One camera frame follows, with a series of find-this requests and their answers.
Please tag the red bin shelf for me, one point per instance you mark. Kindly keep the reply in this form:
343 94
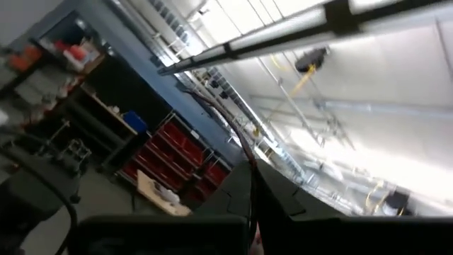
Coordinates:
177 152

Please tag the black storage shelf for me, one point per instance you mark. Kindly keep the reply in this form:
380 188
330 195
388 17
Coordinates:
106 88

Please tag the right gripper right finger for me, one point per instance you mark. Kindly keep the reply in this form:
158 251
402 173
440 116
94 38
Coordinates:
354 237

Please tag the blue storage bin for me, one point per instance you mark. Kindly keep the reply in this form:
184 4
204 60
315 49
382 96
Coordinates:
134 122

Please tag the light wooden desk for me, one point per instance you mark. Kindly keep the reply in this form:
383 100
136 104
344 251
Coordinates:
155 193

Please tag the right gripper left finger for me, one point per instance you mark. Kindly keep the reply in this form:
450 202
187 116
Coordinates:
159 237

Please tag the long linear ceiling light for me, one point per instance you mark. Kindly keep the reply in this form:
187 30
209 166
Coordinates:
283 33

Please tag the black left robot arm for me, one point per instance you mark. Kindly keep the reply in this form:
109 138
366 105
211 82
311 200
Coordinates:
28 198

